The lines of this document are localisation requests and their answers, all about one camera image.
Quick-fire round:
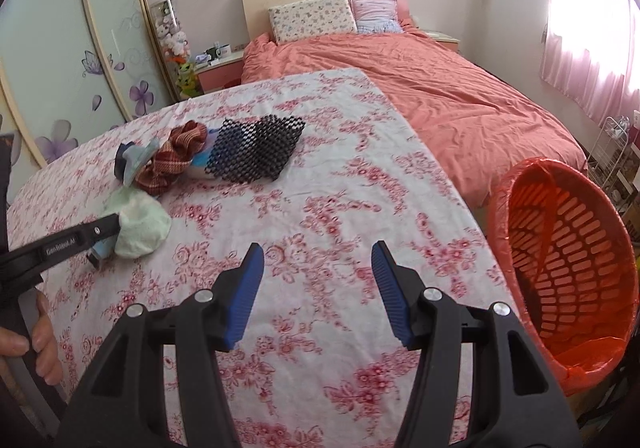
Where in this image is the clear tube of plush toys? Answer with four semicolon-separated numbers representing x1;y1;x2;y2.
150;0;194;99

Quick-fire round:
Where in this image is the pink curtain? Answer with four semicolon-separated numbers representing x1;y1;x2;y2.
540;0;640;127

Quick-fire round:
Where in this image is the red plaid cloth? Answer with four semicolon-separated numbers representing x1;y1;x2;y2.
133;121;209;197

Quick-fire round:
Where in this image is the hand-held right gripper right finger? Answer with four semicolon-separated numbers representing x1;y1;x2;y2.
371;241;583;448

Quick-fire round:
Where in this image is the light green cloth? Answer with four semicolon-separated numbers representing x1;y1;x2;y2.
102;189;173;259

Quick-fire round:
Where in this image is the person's left hand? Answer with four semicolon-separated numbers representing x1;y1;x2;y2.
0;292;64;385

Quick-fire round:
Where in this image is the green plush toy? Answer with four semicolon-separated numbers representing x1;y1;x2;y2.
175;62;202;100

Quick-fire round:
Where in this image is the wardrobe with purple flower doors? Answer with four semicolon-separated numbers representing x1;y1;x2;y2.
0;0;180;166

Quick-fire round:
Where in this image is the pink floral tablecloth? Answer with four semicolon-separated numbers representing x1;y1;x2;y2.
5;68;521;448

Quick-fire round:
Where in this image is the pink white nightstand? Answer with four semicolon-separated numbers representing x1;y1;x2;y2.
422;30;460;54
192;51;246;94

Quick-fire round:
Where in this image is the floral print pillow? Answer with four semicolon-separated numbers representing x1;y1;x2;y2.
267;0;357;46

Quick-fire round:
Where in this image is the red plastic laundry basket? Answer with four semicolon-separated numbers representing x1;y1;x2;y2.
487;157;639;397

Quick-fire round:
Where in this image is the pink striped pillow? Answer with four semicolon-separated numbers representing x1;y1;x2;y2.
348;0;405;34

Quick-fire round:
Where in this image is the bed with pink duvet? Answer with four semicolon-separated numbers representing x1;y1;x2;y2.
240;21;589;205

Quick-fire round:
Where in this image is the grey-blue cloth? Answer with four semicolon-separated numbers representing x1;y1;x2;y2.
122;139;162;187

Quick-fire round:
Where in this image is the black mesh mat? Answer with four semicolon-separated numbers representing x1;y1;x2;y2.
205;114;306;182

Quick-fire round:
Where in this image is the white wire rack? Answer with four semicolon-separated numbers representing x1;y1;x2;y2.
585;115;640;190

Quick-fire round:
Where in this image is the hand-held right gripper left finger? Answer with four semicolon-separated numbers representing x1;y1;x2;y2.
55;242;265;448

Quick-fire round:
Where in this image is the navy cloth pouch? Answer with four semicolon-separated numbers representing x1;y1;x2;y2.
114;142;137;180

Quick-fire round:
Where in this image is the blue white packet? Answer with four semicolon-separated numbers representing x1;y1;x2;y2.
186;128;224;179

